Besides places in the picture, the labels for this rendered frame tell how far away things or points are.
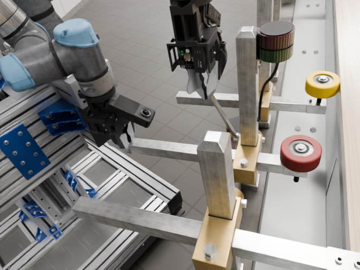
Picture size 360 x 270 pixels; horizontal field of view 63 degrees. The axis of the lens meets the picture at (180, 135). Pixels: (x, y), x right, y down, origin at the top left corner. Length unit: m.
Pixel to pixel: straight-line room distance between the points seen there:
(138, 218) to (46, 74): 0.33
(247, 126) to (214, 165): 0.30
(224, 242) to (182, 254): 1.09
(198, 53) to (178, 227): 0.28
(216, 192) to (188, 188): 1.31
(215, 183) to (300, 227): 0.50
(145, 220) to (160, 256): 1.05
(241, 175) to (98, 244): 0.91
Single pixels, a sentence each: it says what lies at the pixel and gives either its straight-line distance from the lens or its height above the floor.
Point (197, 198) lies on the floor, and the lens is 1.68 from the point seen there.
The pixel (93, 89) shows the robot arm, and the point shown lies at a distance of 0.67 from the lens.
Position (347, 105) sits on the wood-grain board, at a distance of 0.78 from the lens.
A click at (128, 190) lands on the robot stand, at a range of 1.54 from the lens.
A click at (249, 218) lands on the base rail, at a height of 0.70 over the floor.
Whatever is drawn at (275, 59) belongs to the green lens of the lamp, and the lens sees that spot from 0.54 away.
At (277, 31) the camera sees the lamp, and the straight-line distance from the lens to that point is 0.54.
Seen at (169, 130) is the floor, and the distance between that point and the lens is 2.09.
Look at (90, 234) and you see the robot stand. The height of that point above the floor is 0.21.
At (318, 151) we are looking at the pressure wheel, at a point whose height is 0.91.
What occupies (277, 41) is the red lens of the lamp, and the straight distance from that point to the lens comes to 0.53.
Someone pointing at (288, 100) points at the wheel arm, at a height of 0.83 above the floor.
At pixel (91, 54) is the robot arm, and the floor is 1.12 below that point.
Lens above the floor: 1.38
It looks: 43 degrees down
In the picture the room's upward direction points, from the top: 14 degrees counter-clockwise
